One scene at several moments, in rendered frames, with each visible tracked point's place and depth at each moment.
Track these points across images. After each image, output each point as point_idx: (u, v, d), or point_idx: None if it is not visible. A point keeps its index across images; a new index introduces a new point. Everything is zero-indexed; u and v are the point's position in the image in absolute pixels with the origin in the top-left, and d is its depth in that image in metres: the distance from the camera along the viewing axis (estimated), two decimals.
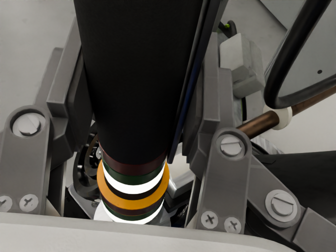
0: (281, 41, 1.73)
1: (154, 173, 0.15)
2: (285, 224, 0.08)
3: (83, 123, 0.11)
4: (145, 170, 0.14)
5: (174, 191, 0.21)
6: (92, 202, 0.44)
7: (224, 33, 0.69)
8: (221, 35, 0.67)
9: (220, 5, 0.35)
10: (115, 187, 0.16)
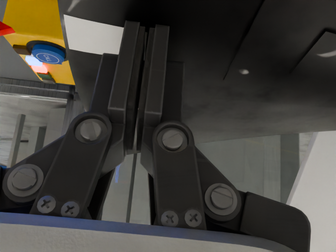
0: None
1: None
2: (223, 217, 0.08)
3: (133, 128, 0.11)
4: None
5: None
6: None
7: None
8: None
9: None
10: None
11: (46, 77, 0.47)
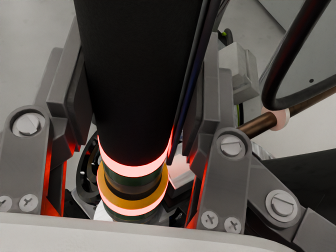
0: (279, 43, 1.76)
1: (153, 174, 0.15)
2: (285, 224, 0.08)
3: (83, 123, 0.11)
4: (145, 172, 0.14)
5: (173, 191, 0.22)
6: None
7: (221, 40, 0.71)
8: (218, 43, 0.69)
9: None
10: (115, 187, 0.16)
11: None
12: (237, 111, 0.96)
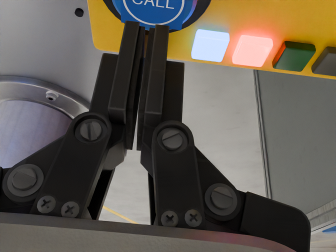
0: None
1: None
2: (223, 217, 0.08)
3: (133, 128, 0.11)
4: None
5: None
6: None
7: None
8: None
9: None
10: None
11: (300, 57, 0.17)
12: None
